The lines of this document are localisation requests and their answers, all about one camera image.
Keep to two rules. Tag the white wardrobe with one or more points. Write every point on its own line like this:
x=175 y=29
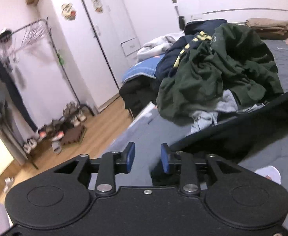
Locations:
x=90 y=41

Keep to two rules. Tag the black hat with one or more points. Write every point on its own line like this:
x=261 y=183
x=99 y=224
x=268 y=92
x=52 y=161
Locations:
x=4 y=35

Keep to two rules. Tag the grey printed quilt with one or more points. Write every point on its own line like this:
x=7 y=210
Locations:
x=276 y=152

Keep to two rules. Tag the pale grey hooded garment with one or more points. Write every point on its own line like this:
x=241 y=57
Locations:
x=156 y=45

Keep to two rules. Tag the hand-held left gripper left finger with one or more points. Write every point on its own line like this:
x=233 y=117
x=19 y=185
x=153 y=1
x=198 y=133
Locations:
x=131 y=156

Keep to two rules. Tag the navy garment with yellow print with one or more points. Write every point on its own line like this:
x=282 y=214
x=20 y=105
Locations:
x=173 y=56

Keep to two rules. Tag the black cloth beside bed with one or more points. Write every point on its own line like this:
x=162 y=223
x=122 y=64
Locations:
x=136 y=93

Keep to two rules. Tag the dark hanging pants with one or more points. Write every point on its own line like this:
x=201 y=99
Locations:
x=13 y=91

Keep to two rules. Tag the white slippers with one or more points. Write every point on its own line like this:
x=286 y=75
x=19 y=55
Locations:
x=8 y=184

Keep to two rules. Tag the light grey garment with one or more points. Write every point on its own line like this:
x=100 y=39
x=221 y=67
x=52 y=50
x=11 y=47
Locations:
x=205 y=118

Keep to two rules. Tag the brown hexagonal mat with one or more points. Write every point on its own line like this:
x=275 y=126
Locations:
x=74 y=135

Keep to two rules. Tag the row of shoes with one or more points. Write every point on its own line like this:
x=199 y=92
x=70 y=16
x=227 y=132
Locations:
x=70 y=118

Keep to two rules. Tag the black sweatshirt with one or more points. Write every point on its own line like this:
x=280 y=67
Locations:
x=244 y=127

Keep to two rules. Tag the wall outlet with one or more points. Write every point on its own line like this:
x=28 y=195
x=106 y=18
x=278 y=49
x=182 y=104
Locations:
x=196 y=17

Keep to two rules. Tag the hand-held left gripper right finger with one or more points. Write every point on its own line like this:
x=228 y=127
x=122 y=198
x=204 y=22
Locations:
x=165 y=159

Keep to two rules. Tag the wardrobe sticker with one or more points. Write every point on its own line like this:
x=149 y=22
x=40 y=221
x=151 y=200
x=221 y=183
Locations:
x=96 y=5
x=68 y=11

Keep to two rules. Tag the black clothes rack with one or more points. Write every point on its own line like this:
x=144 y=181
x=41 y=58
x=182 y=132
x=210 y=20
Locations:
x=65 y=73

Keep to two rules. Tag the dark green garment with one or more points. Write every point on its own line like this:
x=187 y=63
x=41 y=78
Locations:
x=232 y=66

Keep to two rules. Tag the white headboard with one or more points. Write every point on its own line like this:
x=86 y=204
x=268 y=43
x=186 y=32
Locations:
x=244 y=7

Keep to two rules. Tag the green hanging item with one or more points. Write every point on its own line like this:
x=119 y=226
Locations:
x=60 y=58

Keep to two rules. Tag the black wall device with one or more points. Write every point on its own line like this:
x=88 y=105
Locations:
x=181 y=22

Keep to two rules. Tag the bunch of clothes hangers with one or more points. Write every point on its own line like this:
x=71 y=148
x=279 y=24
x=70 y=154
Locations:
x=34 y=34

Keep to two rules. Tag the folded tan blanket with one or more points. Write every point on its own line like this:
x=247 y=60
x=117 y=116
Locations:
x=269 y=27

